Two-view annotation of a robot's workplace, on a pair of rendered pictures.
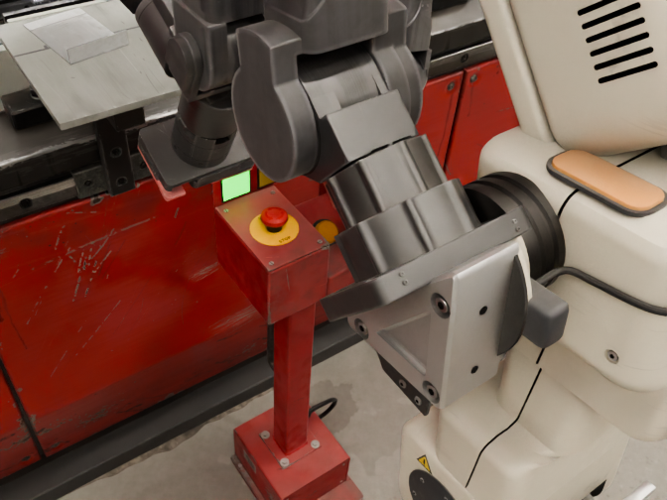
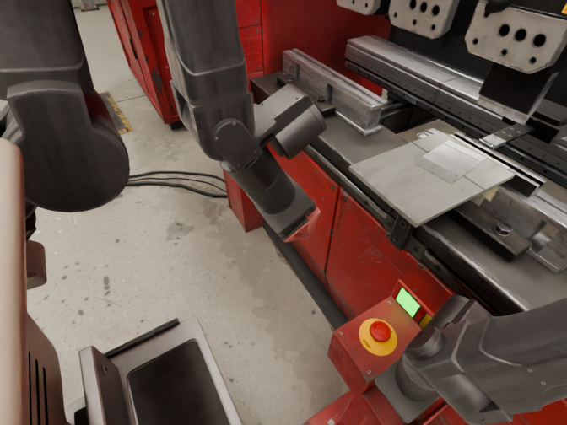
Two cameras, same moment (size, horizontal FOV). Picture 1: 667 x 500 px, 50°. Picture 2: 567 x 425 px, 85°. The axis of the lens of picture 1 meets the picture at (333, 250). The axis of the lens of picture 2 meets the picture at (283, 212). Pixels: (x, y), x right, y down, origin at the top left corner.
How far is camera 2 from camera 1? 0.65 m
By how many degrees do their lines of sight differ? 64
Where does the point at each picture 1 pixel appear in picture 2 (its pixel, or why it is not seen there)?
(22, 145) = not seen: hidden behind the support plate
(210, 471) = (337, 382)
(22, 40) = (431, 142)
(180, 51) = not seen: hidden behind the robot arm
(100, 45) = (434, 168)
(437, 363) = not seen: outside the picture
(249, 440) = (344, 399)
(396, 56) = (12, 130)
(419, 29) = (500, 378)
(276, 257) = (347, 336)
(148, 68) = (424, 196)
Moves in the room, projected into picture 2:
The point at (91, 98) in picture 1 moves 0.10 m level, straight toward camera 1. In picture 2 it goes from (378, 174) to (329, 183)
